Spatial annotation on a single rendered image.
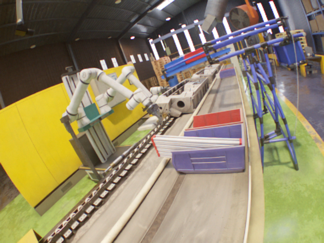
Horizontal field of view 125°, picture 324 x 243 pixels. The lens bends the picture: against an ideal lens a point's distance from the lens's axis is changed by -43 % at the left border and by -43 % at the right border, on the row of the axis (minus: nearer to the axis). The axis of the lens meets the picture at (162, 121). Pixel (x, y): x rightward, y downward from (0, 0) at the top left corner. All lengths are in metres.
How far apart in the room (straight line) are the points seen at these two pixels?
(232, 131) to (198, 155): 0.22
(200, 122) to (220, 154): 0.42
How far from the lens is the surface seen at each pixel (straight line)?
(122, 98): 3.68
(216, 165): 0.65
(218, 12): 8.59
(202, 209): 0.58
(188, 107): 1.48
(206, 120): 0.97
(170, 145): 0.70
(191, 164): 0.68
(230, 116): 0.94
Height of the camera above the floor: 1.23
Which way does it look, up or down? 18 degrees down
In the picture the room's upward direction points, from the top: 21 degrees counter-clockwise
